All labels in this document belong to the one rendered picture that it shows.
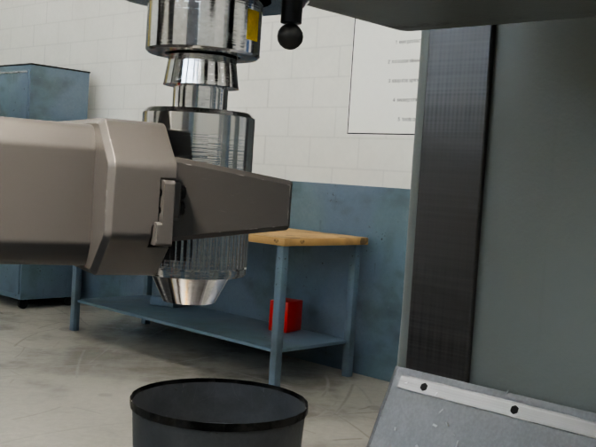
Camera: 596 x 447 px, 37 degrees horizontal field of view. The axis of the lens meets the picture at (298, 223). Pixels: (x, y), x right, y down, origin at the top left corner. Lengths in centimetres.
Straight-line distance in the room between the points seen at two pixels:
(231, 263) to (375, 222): 529
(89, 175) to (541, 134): 45
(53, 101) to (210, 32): 736
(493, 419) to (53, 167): 47
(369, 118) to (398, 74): 34
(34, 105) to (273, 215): 728
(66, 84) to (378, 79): 305
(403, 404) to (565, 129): 26
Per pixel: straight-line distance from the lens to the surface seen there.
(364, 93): 579
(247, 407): 266
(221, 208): 35
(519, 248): 71
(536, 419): 70
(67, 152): 32
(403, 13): 59
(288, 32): 34
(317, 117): 603
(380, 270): 563
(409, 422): 75
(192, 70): 37
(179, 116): 36
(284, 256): 510
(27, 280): 768
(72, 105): 781
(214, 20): 36
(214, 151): 36
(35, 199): 31
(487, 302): 72
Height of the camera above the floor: 123
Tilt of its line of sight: 3 degrees down
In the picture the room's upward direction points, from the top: 4 degrees clockwise
